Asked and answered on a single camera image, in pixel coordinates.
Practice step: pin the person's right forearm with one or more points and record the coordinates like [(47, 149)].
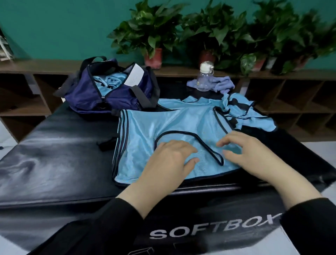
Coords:
[(309, 215)]

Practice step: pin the purple cloth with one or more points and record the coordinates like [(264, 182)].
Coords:
[(223, 84)]

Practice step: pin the light blue vest black trim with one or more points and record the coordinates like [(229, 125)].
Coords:
[(147, 126), (252, 118), (110, 83)]

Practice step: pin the wooden shelf cabinet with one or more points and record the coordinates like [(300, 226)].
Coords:
[(294, 100)]

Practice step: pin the navy blue bag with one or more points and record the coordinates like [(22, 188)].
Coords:
[(78, 100)]

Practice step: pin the person's right hand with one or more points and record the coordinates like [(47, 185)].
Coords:
[(257, 157)]

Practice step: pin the black leather bench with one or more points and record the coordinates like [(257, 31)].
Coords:
[(47, 157)]

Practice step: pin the person's left forearm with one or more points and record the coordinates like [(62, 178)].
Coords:
[(89, 228)]

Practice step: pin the person's left hand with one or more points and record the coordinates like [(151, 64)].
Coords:
[(168, 171)]

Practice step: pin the clear bottle silver cap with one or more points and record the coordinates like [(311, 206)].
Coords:
[(206, 76)]

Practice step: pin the green plant in white pot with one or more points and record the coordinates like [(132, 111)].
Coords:
[(267, 26)]

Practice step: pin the green plant in red pot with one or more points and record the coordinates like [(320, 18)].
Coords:
[(147, 26), (315, 37), (215, 26)]

